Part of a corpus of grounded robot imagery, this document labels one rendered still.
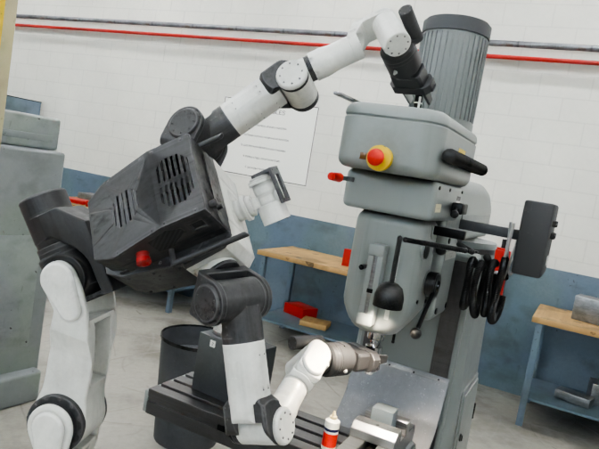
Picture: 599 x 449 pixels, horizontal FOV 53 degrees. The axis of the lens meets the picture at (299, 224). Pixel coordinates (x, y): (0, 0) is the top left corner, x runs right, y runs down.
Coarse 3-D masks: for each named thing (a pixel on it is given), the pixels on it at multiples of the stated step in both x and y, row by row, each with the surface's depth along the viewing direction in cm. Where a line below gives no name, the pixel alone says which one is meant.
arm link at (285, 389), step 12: (288, 384) 139; (300, 384) 140; (276, 396) 135; (288, 396) 135; (300, 396) 138; (240, 432) 127; (252, 432) 125; (264, 432) 124; (240, 444) 129; (252, 444) 127; (264, 444) 126
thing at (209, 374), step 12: (204, 336) 188; (216, 336) 187; (204, 348) 188; (216, 348) 185; (204, 360) 188; (216, 360) 185; (204, 372) 188; (216, 372) 185; (204, 384) 188; (216, 384) 185; (216, 396) 185
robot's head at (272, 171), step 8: (272, 168) 136; (256, 176) 137; (264, 176) 136; (272, 176) 136; (280, 176) 138; (248, 184) 138; (280, 184) 138; (280, 192) 136; (280, 200) 136; (288, 200) 138
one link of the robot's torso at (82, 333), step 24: (48, 264) 137; (48, 288) 137; (72, 288) 136; (72, 312) 136; (96, 312) 152; (72, 336) 138; (96, 336) 150; (48, 360) 142; (72, 360) 141; (96, 360) 150; (48, 384) 142; (72, 384) 141; (96, 384) 146; (72, 408) 140; (96, 408) 147
